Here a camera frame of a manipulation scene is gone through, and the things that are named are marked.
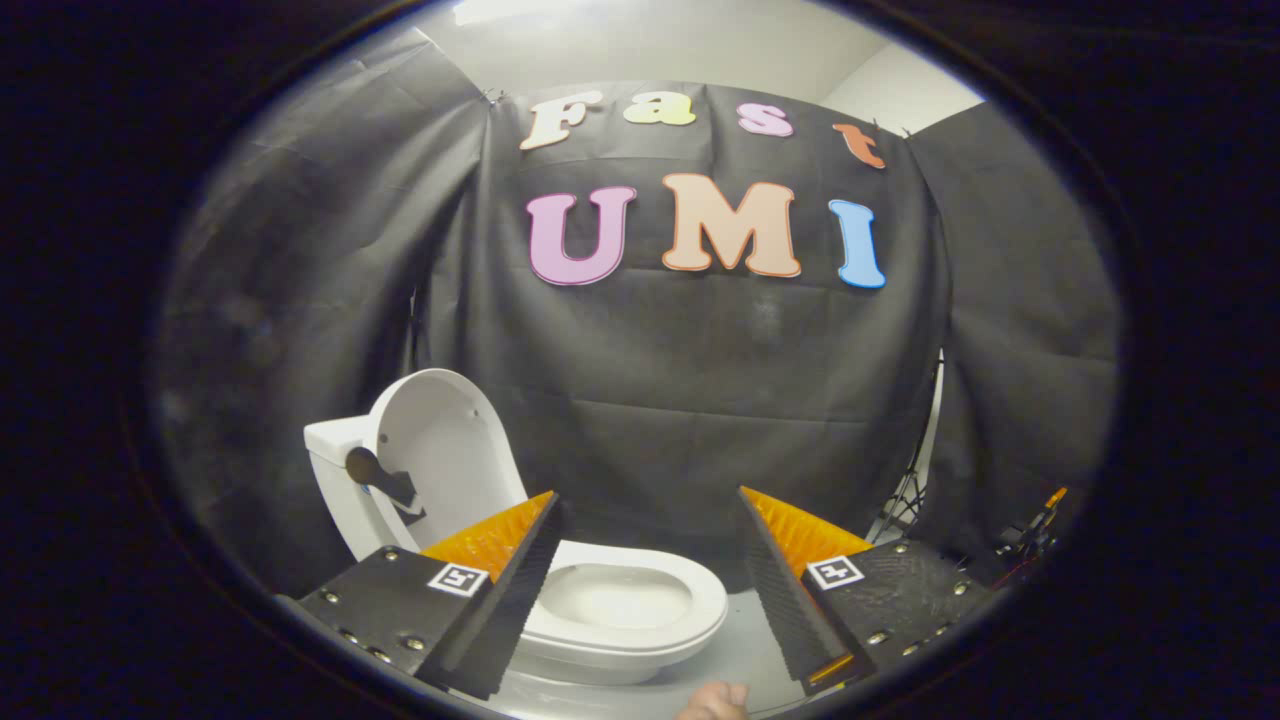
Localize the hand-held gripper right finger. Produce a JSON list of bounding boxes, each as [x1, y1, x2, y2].
[[737, 486, 993, 697]]

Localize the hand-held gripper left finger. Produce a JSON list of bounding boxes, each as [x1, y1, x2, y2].
[[297, 490, 564, 700]]

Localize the white toilet lid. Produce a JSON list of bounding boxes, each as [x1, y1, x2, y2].
[[362, 368, 529, 553]]

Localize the black round lid handle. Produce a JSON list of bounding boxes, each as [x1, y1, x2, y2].
[[345, 446, 426, 526]]

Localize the white ceramic toilet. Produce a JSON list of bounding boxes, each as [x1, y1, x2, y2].
[[303, 415, 729, 687]]

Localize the black tripod light stand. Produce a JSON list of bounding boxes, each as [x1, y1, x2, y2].
[[865, 350, 946, 546]]

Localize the black backdrop cloth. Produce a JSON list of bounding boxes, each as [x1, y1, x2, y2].
[[150, 25, 1126, 601]]

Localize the black and orange device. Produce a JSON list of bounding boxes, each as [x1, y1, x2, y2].
[[995, 487, 1069, 561]]

